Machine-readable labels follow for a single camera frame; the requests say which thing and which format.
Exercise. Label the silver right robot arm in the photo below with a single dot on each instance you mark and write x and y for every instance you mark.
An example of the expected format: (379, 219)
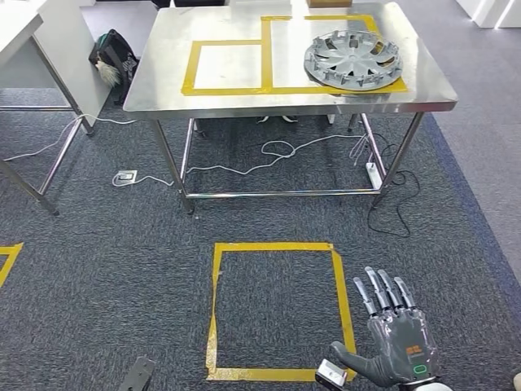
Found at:
(427, 386)

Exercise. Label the brown cardboard box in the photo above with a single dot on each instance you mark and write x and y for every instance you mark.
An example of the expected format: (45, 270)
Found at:
(327, 3)

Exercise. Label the grey plastic wheel hubcap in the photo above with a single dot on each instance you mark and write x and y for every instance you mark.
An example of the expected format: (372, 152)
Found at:
(352, 56)

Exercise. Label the yellow floor tape square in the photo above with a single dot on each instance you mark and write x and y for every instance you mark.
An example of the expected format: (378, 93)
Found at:
(10, 259)

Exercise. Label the white floor socket plate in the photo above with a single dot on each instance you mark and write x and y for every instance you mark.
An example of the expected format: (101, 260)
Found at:
(126, 178)

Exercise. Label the black backpack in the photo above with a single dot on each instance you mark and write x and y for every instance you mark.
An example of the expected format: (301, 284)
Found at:
(117, 56)

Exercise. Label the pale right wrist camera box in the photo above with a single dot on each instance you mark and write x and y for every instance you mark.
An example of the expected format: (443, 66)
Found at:
(330, 374)

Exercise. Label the stainless steel workbench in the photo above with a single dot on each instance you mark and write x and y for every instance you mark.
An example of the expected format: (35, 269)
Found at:
(228, 67)

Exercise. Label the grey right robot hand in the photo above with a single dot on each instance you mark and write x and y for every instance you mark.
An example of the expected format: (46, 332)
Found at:
(407, 351)

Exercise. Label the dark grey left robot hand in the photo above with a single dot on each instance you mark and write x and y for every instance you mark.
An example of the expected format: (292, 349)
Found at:
(137, 375)

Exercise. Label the white power strip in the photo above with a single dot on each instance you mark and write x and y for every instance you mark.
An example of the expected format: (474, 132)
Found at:
(373, 175)

